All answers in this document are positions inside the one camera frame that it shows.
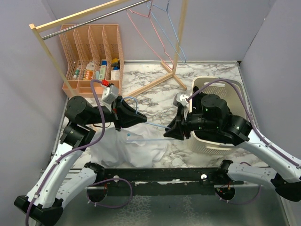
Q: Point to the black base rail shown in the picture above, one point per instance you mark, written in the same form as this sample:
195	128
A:
165	181

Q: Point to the pink clothes hanger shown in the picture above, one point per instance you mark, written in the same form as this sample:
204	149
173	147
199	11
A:
146	29

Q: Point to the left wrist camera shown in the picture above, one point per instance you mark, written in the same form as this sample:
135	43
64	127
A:
110	94

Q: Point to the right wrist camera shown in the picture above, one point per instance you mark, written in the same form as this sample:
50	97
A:
180	100

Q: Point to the blue hanger with white shirt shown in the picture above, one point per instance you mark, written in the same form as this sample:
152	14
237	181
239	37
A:
144	127

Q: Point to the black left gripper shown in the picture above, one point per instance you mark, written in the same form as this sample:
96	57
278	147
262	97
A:
125	115

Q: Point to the wooden clothes rack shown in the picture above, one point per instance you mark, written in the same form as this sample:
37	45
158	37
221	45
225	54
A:
171	73

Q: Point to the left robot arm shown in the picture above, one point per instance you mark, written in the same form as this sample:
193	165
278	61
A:
46	201

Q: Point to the pink plastic organizer basket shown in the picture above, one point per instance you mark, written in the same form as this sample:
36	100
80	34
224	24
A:
92	52

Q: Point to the black t shirt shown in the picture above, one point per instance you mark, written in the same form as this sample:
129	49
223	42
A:
210	116

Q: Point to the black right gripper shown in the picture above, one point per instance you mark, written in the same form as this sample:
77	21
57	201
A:
179	126

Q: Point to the cream laundry basket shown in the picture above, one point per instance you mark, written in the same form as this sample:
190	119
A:
226	92

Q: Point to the white t shirt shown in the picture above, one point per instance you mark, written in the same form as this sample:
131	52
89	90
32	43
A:
128	147

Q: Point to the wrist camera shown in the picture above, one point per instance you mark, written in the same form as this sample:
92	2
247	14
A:
110	94
180	100

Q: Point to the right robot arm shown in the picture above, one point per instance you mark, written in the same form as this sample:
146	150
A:
283	171

